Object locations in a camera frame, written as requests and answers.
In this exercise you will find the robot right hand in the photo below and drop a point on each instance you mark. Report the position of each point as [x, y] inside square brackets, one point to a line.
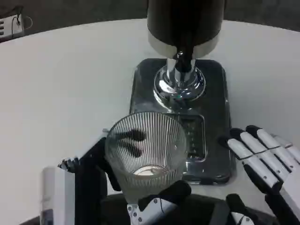
[269, 164]

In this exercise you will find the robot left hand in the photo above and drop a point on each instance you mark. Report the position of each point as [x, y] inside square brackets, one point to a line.
[90, 178]

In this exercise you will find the clear ribbed glass cup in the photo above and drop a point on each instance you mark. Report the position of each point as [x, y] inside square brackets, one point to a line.
[145, 145]

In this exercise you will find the drip tray grid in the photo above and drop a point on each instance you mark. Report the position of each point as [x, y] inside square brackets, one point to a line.
[193, 138]

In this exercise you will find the steel drip tray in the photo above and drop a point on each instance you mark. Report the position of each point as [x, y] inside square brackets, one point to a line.
[218, 98]

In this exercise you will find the black dispenser tap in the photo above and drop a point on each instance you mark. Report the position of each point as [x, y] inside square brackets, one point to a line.
[185, 56]

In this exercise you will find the black drink dispenser chrome stand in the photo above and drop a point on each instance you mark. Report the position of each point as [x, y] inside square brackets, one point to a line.
[164, 21]

